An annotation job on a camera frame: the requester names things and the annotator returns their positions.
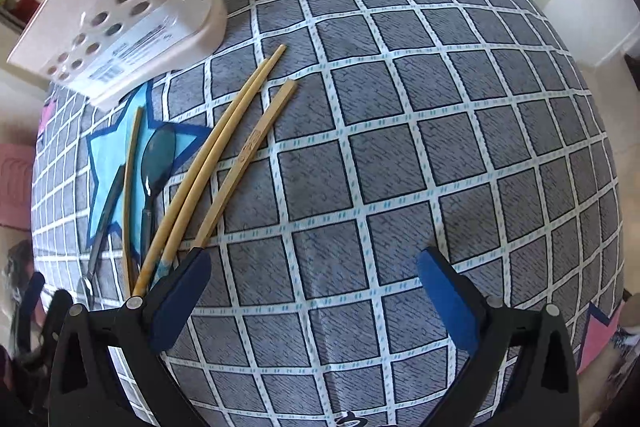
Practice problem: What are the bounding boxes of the bamboo chopstick with engraving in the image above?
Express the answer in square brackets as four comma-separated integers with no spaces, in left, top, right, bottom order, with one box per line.
[193,80,297,248]

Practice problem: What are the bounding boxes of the grey metal knife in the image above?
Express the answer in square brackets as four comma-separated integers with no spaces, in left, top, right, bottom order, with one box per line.
[77,165,125,311]

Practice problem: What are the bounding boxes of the pink bag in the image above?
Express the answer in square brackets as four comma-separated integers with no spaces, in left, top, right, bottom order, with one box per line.
[0,144,35,231]

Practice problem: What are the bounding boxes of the bamboo chopstick blue patterned end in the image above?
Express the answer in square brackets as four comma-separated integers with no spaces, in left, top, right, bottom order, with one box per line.
[146,75,269,289]

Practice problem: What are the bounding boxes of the thin curved bamboo chopstick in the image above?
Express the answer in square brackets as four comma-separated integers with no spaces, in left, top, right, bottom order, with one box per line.
[122,107,144,299]

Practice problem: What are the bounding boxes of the grey checked star tablecloth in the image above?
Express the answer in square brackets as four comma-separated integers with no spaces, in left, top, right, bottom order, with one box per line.
[32,0,624,426]

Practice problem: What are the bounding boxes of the white plastic utensil holder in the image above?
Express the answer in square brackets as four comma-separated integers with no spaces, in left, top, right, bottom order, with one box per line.
[8,0,228,110]

